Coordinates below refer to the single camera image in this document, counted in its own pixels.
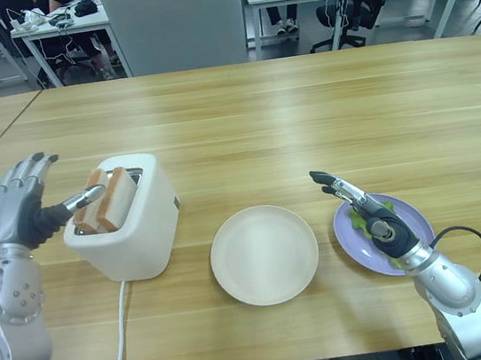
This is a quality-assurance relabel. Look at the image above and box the white cord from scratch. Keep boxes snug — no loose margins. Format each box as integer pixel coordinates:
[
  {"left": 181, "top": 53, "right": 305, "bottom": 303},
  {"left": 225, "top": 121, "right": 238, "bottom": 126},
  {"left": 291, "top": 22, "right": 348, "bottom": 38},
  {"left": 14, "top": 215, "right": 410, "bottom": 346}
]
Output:
[{"left": 100, "top": 278, "right": 146, "bottom": 360}]

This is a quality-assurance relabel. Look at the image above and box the cream toaster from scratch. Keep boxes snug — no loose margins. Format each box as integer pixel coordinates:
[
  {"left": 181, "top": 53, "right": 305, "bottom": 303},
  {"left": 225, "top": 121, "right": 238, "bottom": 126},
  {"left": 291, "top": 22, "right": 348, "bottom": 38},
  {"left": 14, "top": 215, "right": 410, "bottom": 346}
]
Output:
[{"left": 52, "top": 147, "right": 190, "bottom": 292}]

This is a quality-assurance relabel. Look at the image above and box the person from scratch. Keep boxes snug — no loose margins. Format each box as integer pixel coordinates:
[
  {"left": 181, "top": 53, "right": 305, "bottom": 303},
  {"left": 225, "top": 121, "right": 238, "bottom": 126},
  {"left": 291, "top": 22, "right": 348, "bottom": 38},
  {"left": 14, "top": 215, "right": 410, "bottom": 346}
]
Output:
[
  {"left": 264, "top": 1, "right": 303, "bottom": 39},
  {"left": 29, "top": 0, "right": 125, "bottom": 90}
]

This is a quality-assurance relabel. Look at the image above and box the bread slice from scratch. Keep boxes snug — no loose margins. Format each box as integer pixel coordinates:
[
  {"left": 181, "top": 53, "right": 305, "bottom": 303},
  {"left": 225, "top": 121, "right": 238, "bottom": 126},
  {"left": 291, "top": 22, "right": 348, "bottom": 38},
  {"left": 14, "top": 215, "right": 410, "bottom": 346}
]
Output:
[
  {"left": 66, "top": 166, "right": 117, "bottom": 237},
  {"left": 88, "top": 165, "right": 143, "bottom": 235}
]

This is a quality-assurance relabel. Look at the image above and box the cream plate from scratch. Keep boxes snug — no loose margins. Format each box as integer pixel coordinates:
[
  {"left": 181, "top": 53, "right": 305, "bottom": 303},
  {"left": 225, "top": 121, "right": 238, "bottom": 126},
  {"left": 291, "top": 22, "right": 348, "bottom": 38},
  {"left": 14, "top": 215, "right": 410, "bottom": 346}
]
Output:
[{"left": 203, "top": 198, "right": 327, "bottom": 314}]

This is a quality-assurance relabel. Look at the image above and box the purple plate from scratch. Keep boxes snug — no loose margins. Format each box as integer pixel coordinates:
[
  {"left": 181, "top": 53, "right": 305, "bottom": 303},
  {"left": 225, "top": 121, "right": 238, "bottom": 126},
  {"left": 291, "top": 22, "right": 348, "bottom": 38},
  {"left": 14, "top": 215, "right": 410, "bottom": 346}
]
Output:
[{"left": 328, "top": 186, "right": 440, "bottom": 286}]

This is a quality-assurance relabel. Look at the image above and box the green lettuce leaf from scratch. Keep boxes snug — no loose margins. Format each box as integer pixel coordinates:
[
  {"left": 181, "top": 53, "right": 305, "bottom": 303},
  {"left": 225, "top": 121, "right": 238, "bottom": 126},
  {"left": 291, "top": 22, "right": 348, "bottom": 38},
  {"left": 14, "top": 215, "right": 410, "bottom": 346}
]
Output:
[{"left": 346, "top": 198, "right": 406, "bottom": 276}]

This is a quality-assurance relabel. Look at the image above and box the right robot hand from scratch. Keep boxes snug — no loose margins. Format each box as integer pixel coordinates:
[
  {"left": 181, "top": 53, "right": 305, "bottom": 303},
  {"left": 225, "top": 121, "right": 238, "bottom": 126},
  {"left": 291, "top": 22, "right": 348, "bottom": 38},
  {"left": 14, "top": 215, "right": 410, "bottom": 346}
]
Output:
[{"left": 309, "top": 157, "right": 428, "bottom": 270}]

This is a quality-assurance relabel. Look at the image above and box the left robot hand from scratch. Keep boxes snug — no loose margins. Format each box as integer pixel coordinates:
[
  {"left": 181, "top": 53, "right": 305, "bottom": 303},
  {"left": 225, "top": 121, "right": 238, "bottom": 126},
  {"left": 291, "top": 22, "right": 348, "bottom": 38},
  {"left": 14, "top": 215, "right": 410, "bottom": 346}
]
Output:
[{"left": 0, "top": 144, "right": 114, "bottom": 255}]

